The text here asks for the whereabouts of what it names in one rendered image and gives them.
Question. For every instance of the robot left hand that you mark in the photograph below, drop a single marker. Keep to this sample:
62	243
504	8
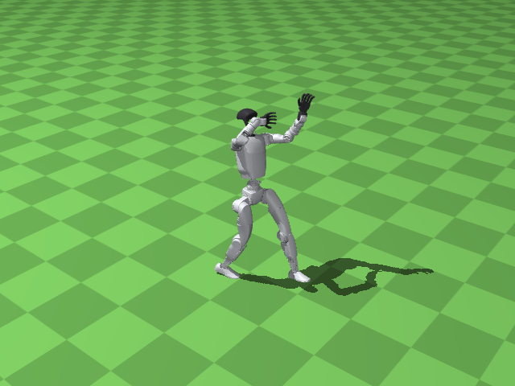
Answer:
304	105

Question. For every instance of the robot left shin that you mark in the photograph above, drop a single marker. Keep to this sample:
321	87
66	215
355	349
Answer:
290	251

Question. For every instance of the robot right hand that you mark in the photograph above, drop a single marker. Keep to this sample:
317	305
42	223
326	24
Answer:
267	120

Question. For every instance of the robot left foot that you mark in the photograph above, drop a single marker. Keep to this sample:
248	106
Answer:
298	276

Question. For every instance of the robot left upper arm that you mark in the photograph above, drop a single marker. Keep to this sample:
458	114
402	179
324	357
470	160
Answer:
271	138

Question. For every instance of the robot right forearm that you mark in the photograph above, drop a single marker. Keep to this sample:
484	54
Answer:
253	124

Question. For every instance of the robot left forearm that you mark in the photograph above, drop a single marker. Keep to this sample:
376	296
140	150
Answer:
296	127

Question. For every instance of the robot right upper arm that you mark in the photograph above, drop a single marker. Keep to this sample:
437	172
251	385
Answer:
236	145

